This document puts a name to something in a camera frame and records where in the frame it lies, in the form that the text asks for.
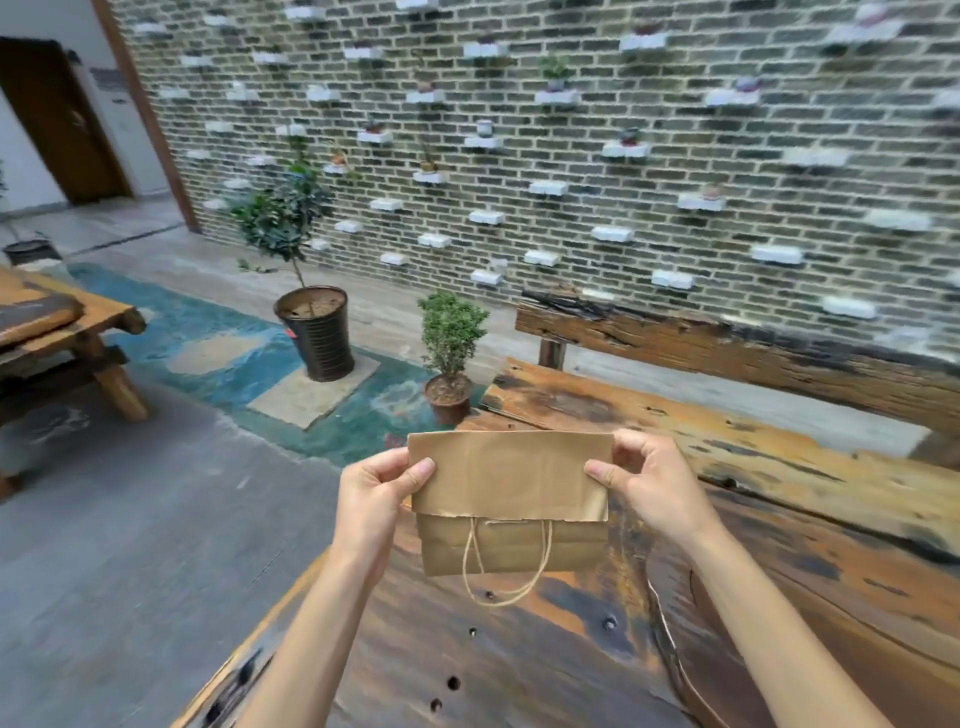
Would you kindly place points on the weathered wooden table with log legs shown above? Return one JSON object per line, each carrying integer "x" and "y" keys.
{"x": 45, "y": 315}

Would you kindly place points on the brown wooden door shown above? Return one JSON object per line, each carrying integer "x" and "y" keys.
{"x": 60, "y": 120}

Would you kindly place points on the flat stone slab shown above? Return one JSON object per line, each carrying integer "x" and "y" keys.
{"x": 300, "y": 397}

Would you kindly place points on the tall tree in dark ribbed pot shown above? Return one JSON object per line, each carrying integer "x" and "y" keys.
{"x": 315, "y": 334}

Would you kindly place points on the person's right forearm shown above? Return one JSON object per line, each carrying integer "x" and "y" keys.
{"x": 772, "y": 637}

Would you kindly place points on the group of tiny potted wall plants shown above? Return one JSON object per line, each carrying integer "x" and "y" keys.
{"x": 556, "y": 71}

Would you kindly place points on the person's left thumb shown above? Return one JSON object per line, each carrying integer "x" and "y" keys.
{"x": 412, "y": 480}

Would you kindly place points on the black round planter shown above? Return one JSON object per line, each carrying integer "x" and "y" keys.
{"x": 30, "y": 251}

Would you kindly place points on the white standing air conditioner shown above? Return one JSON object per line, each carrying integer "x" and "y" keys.
{"x": 124, "y": 127}

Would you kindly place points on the brown wooden pillar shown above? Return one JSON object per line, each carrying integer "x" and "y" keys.
{"x": 146, "y": 112}

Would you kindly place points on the rustic wooden bench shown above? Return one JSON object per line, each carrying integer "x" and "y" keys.
{"x": 750, "y": 352}

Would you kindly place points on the rows of white brick wall shelves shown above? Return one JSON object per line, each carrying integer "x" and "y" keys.
{"x": 548, "y": 187}

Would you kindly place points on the person's left forearm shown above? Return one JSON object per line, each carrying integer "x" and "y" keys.
{"x": 315, "y": 645}

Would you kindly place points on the small shrub in brown pot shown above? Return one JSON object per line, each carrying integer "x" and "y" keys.
{"x": 452, "y": 330}

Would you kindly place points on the person's left hand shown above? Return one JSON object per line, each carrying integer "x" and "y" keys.
{"x": 367, "y": 510}

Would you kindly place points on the person's right hand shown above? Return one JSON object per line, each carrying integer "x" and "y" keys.
{"x": 664, "y": 487}

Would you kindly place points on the person's right thumb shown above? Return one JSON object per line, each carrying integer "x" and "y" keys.
{"x": 607, "y": 475}

